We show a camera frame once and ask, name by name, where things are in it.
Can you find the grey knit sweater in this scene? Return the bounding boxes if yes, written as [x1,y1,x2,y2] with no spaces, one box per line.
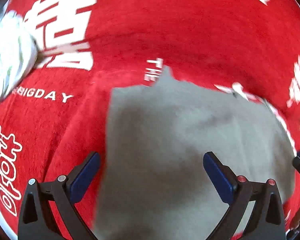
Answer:
[93,68,295,239]

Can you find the red wedding bedspread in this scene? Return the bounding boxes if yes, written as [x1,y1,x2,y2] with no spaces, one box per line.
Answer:
[0,0,300,239]

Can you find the white floral quilt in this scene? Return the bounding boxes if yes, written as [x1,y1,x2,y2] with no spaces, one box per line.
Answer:
[0,11,38,103]

